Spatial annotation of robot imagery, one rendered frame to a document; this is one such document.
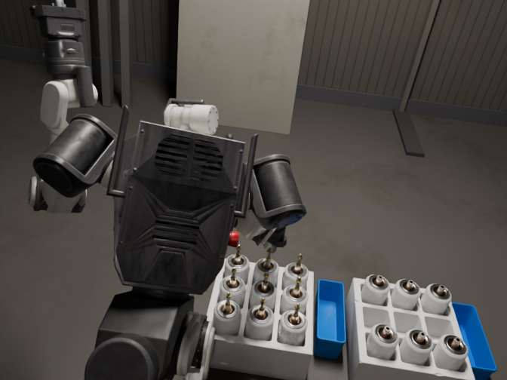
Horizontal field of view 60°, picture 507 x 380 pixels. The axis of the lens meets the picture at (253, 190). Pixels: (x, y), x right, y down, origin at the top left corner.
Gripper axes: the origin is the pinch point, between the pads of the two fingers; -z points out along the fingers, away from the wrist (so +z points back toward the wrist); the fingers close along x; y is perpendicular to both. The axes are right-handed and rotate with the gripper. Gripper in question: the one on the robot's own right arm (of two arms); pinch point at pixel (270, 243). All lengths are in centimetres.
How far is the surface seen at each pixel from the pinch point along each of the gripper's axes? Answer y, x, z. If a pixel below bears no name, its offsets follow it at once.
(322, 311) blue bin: 16.6, 20.7, -36.4
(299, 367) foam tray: -17.4, 30.6, -27.7
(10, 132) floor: -5, -204, -37
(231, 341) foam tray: -30.4, 9.6, -19.5
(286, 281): 1.8, 8.7, -15.5
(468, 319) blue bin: 52, 70, -31
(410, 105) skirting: 236, -37, -29
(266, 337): -21.0, 17.6, -19.1
